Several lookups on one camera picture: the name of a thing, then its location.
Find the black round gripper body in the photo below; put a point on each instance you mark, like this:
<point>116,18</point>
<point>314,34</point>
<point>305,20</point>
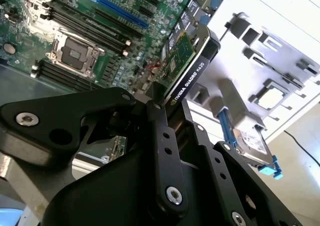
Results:
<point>112,191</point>

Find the green black graphics card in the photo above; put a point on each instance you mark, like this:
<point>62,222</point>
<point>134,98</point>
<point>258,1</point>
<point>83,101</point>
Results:
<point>192,78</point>

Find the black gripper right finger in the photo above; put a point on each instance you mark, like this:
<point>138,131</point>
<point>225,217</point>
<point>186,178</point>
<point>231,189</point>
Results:
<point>262,198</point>

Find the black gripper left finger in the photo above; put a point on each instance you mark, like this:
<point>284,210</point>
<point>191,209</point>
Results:
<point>62,110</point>

